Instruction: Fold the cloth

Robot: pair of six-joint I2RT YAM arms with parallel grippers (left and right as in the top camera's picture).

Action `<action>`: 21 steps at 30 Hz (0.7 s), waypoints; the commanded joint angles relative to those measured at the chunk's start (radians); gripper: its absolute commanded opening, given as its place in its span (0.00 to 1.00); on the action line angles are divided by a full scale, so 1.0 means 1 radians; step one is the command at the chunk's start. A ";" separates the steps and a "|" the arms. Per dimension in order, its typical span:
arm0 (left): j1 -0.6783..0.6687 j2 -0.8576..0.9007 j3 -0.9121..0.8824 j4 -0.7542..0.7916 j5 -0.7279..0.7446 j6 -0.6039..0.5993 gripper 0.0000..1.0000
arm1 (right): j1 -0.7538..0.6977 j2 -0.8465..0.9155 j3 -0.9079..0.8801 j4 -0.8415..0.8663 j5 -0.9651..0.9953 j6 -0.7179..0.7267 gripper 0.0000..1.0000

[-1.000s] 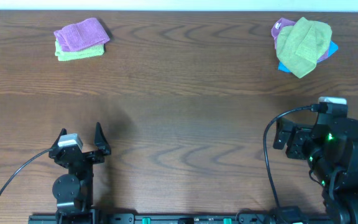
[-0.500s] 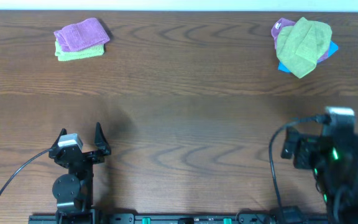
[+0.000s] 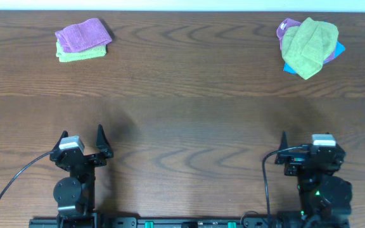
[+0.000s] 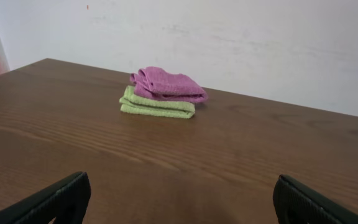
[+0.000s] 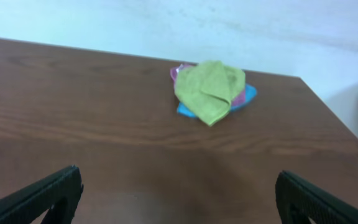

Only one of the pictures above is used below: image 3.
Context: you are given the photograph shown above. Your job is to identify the purple microfibre cloth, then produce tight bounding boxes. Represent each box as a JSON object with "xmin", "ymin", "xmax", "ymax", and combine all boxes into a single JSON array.
[{"xmin": 55, "ymin": 18, "xmax": 112, "ymax": 53}]

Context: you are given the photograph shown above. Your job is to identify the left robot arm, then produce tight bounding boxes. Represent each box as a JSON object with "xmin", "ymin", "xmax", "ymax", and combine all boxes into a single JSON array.
[{"xmin": 49, "ymin": 125, "xmax": 113, "ymax": 227}]

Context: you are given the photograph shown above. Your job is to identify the right black cable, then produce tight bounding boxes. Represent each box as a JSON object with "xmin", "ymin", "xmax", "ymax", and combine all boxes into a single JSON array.
[{"xmin": 240, "ymin": 145, "xmax": 310, "ymax": 227}]

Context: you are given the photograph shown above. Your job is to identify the crumpled olive green cloth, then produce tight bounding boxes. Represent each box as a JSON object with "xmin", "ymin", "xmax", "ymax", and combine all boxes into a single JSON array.
[{"xmin": 281, "ymin": 18, "xmax": 339, "ymax": 80}]

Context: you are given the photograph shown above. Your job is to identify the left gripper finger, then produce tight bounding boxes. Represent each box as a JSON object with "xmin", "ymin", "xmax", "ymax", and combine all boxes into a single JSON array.
[
  {"xmin": 54, "ymin": 130, "xmax": 68, "ymax": 150},
  {"xmin": 96, "ymin": 124, "xmax": 112, "ymax": 157}
]

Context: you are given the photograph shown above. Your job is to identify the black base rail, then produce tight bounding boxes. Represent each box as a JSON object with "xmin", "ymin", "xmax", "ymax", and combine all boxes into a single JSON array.
[{"xmin": 29, "ymin": 217, "xmax": 302, "ymax": 228}]

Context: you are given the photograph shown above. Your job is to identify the folded light green cloth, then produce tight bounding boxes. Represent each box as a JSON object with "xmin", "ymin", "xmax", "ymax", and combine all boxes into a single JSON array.
[{"xmin": 56, "ymin": 41, "xmax": 106, "ymax": 63}]

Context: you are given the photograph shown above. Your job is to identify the black cable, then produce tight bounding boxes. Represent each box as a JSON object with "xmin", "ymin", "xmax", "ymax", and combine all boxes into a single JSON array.
[
  {"xmin": 240, "ymin": 145, "xmax": 310, "ymax": 227},
  {"xmin": 0, "ymin": 150, "xmax": 55, "ymax": 228}
]

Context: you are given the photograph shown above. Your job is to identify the blue cloth under pile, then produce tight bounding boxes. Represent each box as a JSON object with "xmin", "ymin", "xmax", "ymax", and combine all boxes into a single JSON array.
[{"xmin": 283, "ymin": 42, "xmax": 345, "ymax": 74}]

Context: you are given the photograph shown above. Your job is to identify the left black cable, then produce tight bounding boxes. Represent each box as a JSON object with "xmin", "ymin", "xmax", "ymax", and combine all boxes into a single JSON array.
[{"xmin": 0, "ymin": 150, "xmax": 55, "ymax": 228}]

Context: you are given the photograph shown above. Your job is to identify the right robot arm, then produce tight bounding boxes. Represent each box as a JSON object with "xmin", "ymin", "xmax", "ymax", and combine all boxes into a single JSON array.
[{"xmin": 272, "ymin": 132, "xmax": 352, "ymax": 227}]

